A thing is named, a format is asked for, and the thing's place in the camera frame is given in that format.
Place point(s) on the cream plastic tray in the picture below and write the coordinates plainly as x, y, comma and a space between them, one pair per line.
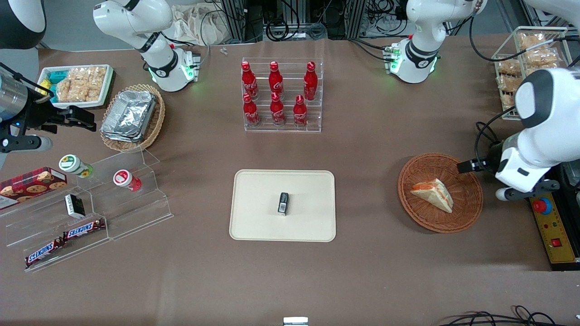
258, 208

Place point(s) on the red tartan cookie box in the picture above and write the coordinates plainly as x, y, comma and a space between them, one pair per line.
31, 185

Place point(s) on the white grey device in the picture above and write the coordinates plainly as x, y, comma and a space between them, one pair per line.
295, 322

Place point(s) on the triangle sandwich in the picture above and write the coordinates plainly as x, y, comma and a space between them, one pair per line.
435, 194

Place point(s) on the black equipment base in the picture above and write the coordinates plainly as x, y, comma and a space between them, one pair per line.
564, 267

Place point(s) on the light oval wicker basket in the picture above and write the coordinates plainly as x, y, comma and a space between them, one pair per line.
155, 127

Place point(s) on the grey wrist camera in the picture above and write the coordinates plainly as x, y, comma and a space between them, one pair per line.
38, 144
505, 194

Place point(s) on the clear acrylic stepped shelf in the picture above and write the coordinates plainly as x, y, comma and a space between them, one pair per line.
27, 226
136, 217

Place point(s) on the brown round wicker basket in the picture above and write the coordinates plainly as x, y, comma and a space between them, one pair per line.
430, 222

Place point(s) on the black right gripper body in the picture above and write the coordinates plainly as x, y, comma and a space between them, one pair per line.
37, 116

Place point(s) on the yellow snack packet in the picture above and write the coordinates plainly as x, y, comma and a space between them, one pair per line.
45, 87

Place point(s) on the black and white box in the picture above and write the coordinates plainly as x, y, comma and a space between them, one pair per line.
74, 206

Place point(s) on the white rectangular snack tray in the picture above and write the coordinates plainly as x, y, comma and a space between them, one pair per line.
81, 105

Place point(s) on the small black box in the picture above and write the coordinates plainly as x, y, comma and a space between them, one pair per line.
283, 203

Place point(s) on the red cola bottle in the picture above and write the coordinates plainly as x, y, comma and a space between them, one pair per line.
275, 79
251, 113
300, 113
310, 81
248, 79
277, 112

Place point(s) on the green sunflower lidded jar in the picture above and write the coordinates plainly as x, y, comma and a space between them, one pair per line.
71, 164

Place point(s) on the clear acrylic bottle rack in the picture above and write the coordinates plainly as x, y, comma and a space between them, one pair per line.
317, 118

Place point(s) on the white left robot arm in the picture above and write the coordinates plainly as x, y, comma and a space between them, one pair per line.
421, 27

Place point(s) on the brown Snickers bar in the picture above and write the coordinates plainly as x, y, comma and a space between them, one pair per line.
43, 252
84, 229

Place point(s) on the teal snack packet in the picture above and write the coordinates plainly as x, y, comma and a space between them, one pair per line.
58, 76

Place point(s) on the clear rice cracker packet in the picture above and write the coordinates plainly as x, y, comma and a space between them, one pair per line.
539, 52
97, 81
63, 93
508, 68
507, 88
80, 86

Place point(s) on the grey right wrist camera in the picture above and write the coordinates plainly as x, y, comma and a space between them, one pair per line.
38, 144

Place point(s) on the beige cloth bag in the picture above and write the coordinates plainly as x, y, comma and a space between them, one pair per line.
213, 27

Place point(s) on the aluminium frame post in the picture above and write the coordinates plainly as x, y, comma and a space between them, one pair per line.
235, 18
355, 18

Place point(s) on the red lidded jar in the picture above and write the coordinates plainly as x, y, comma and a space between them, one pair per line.
123, 178

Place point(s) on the silver foil tray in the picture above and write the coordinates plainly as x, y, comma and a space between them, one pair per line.
129, 115

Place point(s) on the yellow emergency stop box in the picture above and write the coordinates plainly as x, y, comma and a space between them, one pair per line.
562, 253

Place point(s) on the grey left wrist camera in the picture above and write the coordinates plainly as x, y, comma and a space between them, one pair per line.
505, 194

